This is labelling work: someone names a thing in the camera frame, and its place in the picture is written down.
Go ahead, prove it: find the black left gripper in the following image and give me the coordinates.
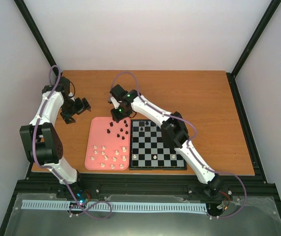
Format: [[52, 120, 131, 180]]
[[62, 98, 92, 124]]

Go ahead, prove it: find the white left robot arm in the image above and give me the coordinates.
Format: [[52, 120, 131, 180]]
[[19, 77, 91, 198]]

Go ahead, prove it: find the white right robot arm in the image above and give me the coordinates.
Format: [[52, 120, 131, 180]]
[[109, 85, 223, 198]]

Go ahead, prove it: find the pink plastic tray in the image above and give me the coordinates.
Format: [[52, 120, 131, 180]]
[[85, 117, 131, 171]]

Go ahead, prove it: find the black white chessboard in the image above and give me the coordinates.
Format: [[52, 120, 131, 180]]
[[129, 119, 187, 170]]

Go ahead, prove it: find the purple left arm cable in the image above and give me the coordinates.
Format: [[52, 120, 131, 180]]
[[31, 65, 112, 219]]

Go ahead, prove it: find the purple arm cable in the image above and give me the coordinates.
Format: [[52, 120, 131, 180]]
[[111, 71, 248, 219], [31, 65, 112, 219]]

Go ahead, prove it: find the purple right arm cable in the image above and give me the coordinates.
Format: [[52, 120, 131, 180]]
[[111, 71, 248, 219]]

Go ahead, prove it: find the left black corner post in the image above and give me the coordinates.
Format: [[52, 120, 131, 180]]
[[14, 0, 56, 66]]

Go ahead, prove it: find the black corner post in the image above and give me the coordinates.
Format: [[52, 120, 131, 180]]
[[230, 0, 281, 77], [14, 0, 56, 66]]

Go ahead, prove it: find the light blue slotted cable duct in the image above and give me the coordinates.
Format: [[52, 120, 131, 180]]
[[21, 200, 207, 214]]

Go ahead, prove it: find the right black corner post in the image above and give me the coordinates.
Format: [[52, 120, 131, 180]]
[[230, 0, 281, 77]]

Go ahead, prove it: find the black aluminium frame rail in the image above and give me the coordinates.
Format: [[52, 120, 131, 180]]
[[14, 173, 280, 203]]

